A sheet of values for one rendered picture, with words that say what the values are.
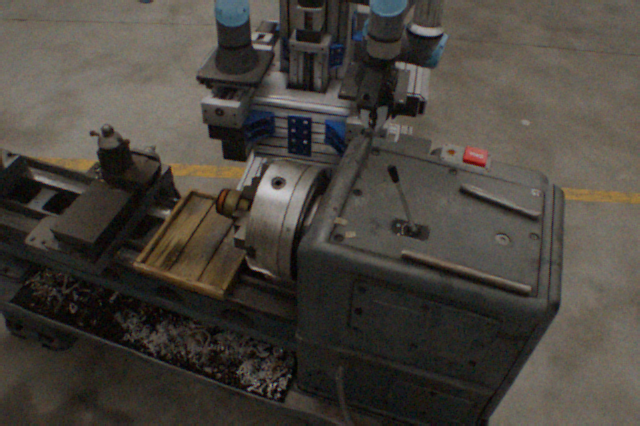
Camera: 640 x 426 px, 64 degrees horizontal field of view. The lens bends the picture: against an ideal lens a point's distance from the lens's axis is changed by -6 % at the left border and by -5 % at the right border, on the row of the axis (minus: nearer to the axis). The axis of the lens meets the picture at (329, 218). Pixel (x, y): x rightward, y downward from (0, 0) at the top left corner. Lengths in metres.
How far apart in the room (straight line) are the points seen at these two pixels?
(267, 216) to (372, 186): 0.27
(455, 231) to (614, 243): 2.16
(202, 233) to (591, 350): 1.90
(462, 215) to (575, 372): 1.54
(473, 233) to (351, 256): 0.29
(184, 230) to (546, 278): 1.08
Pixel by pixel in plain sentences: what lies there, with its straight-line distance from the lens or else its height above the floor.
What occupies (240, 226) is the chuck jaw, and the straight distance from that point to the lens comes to 1.44.
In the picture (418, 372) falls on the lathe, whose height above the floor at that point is 0.86.
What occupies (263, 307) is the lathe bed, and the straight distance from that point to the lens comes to 1.56.
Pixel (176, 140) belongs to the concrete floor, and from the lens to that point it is 3.57.
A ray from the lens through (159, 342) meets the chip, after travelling 1.89.
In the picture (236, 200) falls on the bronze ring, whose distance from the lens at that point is 1.48.
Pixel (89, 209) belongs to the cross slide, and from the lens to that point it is 1.79.
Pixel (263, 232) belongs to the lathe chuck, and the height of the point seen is 1.16.
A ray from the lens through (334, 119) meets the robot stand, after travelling 1.92.
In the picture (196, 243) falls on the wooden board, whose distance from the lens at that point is 1.71.
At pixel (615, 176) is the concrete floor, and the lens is 3.82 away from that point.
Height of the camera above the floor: 2.15
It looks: 46 degrees down
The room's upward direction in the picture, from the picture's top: 3 degrees clockwise
